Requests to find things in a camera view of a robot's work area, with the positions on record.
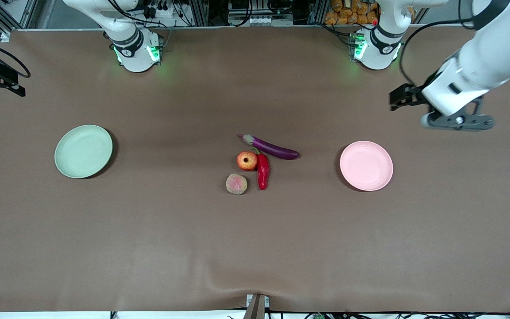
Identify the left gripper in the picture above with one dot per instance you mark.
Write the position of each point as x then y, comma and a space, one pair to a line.
415, 94

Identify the purple eggplant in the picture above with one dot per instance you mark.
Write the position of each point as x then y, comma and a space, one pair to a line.
275, 149

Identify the red chili pepper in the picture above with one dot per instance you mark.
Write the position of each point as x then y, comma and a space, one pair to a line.
263, 173

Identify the red apple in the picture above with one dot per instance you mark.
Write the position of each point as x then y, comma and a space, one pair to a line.
246, 161

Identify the green pink peach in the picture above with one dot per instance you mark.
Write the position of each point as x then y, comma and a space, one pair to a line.
236, 184

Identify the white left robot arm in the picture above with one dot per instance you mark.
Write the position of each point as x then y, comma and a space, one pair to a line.
498, 44

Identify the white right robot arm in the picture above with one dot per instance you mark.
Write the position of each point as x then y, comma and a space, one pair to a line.
133, 48

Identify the pink round plate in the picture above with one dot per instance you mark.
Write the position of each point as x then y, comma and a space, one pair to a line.
366, 166

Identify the light green round plate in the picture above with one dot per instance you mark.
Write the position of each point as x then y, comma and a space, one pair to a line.
83, 151

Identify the pile of orange toy foods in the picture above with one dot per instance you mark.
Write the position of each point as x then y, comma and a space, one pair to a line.
348, 13

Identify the white power strip black plugs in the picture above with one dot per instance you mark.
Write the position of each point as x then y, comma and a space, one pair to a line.
157, 11

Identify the small white power strip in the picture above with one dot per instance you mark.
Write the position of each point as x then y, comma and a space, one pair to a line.
261, 20

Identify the brown table cover cloth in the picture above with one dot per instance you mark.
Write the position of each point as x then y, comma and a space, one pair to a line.
148, 243

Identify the aluminium frame post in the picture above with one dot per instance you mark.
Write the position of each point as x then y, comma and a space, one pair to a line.
198, 12

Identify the grey bracket at table edge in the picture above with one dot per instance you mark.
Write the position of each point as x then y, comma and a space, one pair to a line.
256, 308

